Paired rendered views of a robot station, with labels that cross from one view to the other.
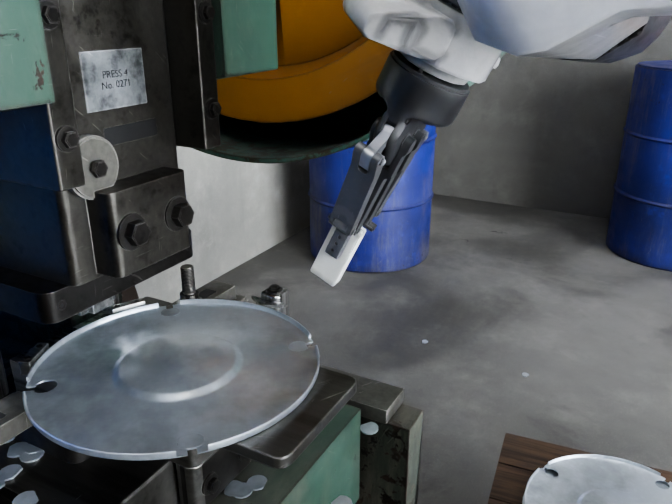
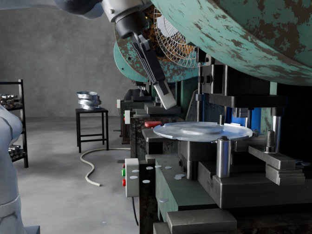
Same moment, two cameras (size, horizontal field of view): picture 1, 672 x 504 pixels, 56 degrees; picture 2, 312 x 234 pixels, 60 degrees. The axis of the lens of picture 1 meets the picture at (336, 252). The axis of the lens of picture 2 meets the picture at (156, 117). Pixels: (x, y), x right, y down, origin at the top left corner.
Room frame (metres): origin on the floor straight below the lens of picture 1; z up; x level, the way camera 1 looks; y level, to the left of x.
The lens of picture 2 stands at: (1.12, -0.42, 0.93)
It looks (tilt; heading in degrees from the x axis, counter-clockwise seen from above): 8 degrees down; 144
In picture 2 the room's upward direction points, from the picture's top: straight up
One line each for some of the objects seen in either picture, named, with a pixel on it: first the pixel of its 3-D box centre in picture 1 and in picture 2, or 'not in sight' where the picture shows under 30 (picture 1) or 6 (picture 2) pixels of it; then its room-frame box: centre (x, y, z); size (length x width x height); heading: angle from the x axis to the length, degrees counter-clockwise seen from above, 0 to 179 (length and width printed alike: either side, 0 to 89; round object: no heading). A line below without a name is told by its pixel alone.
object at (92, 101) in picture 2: not in sight; (91, 120); (-2.40, 1.06, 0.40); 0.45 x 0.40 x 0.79; 163
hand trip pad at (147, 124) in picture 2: not in sight; (153, 131); (0.22, 0.23, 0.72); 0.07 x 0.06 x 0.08; 61
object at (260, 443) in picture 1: (221, 431); (185, 152); (0.53, 0.12, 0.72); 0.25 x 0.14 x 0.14; 61
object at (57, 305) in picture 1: (78, 269); (243, 103); (0.62, 0.28, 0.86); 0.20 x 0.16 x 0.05; 151
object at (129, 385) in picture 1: (178, 363); (201, 130); (0.56, 0.16, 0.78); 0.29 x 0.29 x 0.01
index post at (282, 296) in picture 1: (275, 320); (223, 156); (0.71, 0.08, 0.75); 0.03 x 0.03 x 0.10; 61
